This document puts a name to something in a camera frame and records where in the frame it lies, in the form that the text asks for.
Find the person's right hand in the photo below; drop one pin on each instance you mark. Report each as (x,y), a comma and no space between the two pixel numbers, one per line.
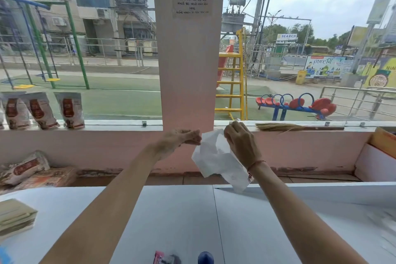
(241,144)

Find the lying white red snack packet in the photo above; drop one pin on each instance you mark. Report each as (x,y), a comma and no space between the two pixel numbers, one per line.
(23,168)

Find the pink packet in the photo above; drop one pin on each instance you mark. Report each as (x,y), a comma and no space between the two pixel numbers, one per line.
(159,257)

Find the person's left fingers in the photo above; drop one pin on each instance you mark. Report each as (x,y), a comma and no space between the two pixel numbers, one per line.
(193,137)

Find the brown cardboard box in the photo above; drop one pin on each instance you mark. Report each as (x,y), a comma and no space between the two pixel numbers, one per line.
(46,177)

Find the steel railing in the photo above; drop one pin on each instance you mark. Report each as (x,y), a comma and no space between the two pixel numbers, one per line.
(359,101)

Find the person's left hand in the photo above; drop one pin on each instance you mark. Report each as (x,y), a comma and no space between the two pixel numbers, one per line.
(178,140)

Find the yellow ladder stand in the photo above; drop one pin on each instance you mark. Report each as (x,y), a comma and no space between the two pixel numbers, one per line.
(232,81)

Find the person's left forearm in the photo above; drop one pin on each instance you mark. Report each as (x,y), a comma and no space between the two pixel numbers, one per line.
(105,208)

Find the straw broom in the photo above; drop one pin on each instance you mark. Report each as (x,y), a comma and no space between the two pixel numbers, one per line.
(287,127)

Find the white paper sheet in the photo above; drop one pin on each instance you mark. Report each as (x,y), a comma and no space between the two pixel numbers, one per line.
(216,161)

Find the pink pillar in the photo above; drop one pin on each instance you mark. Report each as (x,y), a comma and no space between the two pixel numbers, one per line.
(188,44)

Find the electrical transformer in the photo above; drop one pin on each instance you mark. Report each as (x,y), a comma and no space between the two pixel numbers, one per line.
(233,16)

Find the blue bottle cap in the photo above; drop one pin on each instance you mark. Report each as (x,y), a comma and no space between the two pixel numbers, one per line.
(205,257)

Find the red thread wristband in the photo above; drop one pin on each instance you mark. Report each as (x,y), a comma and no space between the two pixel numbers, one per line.
(254,166)

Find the green blue swing frame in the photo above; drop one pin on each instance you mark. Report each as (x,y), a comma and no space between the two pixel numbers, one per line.
(46,44)

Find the stack of beige paper bags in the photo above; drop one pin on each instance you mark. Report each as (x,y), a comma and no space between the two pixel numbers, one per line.
(14,217)

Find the yellow trash bin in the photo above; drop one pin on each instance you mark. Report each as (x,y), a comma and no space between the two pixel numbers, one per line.
(300,77)

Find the person's right fingers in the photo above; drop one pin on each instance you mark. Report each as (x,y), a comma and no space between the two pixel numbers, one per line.
(232,134)

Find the illustrated advertising billboard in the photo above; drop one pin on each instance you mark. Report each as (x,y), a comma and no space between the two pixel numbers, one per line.
(324,67)

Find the grey multistorey building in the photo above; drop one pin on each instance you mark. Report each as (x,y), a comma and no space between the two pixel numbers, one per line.
(77,10)

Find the red blue seesaw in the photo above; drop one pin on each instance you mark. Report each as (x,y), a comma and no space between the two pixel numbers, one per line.
(297,104)

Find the utility pole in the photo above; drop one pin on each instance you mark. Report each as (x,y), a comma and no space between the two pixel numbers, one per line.
(260,4)

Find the white cardboard box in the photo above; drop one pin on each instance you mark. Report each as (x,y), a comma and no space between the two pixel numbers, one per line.
(376,158)

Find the person's right forearm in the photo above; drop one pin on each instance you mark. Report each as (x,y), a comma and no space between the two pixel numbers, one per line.
(300,214)

